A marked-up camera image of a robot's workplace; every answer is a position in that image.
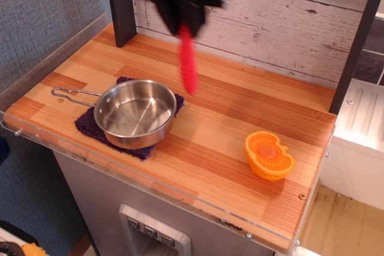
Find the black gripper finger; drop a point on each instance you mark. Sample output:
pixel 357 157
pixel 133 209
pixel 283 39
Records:
pixel 193 15
pixel 171 14

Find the red handled metal spoon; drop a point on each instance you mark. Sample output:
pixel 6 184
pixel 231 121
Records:
pixel 187 60

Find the orange slice toy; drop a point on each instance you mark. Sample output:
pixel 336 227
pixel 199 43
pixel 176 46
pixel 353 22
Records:
pixel 267 156

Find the stainless steel saucepan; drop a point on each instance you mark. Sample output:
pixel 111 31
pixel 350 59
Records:
pixel 132 114

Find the purple cloth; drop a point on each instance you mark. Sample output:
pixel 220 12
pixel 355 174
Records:
pixel 87 126

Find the grey toy kitchen cabinet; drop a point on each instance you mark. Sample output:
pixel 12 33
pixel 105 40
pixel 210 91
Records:
pixel 99 195

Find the clear acrylic edge guard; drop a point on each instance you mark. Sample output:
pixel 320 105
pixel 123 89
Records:
pixel 193 173

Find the white toy sink unit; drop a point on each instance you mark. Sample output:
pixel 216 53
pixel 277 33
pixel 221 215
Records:
pixel 353 164

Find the silver dispenser panel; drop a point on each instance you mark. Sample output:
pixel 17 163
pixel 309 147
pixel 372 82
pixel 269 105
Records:
pixel 146 235

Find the orange object bottom left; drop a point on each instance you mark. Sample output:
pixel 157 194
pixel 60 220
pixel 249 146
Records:
pixel 29 249

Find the dark grey left post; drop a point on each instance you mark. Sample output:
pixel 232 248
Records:
pixel 124 23

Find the dark grey post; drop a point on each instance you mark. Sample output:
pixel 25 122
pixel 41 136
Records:
pixel 124 23
pixel 362 33

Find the dark grey right post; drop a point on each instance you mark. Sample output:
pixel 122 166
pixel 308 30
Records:
pixel 362 33

